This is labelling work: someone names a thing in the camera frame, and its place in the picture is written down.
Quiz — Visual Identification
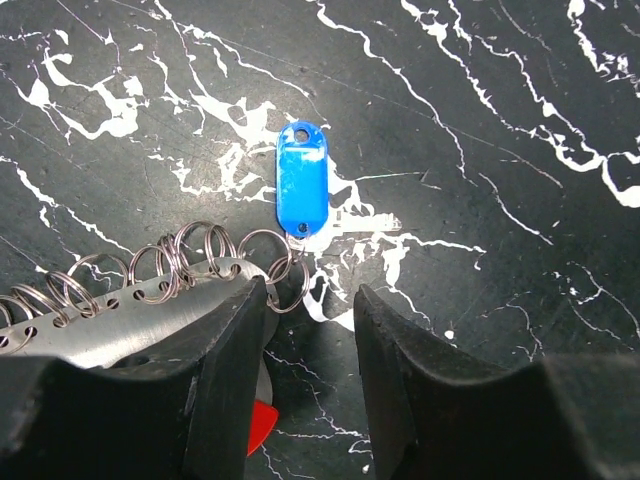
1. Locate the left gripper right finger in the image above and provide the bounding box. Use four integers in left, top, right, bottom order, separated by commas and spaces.
354, 286, 639, 479

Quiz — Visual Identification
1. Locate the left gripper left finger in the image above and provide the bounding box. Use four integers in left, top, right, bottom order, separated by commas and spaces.
1, 277, 266, 479

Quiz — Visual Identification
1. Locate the red and metal key holder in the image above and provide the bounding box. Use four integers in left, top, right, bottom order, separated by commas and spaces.
1, 225, 299, 451

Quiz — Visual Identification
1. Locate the blue key tag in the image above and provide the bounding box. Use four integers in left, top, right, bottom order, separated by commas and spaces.
276, 121, 329, 238

